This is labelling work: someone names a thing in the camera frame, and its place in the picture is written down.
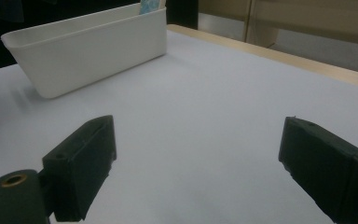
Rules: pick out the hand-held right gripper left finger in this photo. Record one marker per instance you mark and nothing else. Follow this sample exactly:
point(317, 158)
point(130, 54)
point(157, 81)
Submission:
point(80, 161)

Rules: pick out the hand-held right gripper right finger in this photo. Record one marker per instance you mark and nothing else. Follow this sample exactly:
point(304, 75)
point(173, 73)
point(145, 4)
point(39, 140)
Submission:
point(326, 168)

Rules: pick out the white plastic bin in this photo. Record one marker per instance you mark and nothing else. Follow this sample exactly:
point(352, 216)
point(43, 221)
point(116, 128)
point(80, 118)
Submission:
point(90, 59)

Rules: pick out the beige illustrated phone case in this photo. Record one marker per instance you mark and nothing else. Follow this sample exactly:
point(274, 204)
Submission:
point(149, 6)

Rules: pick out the beige office desk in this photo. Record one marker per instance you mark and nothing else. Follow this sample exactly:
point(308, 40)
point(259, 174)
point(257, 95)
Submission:
point(307, 18)

